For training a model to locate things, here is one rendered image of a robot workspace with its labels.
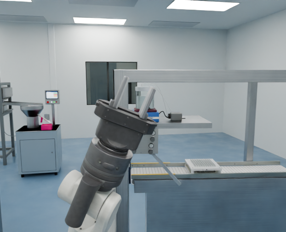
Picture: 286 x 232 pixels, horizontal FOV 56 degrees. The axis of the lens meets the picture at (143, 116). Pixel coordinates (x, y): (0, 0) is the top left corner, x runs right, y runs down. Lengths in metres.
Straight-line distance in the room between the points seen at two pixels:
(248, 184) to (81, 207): 1.90
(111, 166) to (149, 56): 6.84
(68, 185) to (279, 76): 1.15
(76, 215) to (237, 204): 1.96
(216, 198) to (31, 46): 6.01
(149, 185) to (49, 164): 2.78
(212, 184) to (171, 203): 0.36
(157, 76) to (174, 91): 6.20
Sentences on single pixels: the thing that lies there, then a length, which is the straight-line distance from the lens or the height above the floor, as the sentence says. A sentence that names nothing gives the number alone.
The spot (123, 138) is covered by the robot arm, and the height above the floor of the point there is 1.49.
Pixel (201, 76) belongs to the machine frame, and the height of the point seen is 1.61.
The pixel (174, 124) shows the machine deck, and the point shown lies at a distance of 1.98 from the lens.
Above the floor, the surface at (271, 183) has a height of 0.78.
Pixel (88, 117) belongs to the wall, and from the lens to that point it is 7.20.
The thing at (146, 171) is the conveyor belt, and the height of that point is 0.83.
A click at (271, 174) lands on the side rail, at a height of 0.86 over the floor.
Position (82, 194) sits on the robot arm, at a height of 1.40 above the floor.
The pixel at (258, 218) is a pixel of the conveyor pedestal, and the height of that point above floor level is 0.46.
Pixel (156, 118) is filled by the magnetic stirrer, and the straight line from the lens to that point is 2.00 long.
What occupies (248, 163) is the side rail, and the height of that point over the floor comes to 0.86.
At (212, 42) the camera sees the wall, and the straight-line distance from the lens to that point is 7.91.
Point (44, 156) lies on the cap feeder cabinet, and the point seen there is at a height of 0.34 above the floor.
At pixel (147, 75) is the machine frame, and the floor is 1.61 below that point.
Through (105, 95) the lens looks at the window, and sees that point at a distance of 7.25.
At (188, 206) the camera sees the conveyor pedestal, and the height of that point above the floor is 0.58.
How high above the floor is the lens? 1.61
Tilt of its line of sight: 8 degrees down
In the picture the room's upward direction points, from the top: straight up
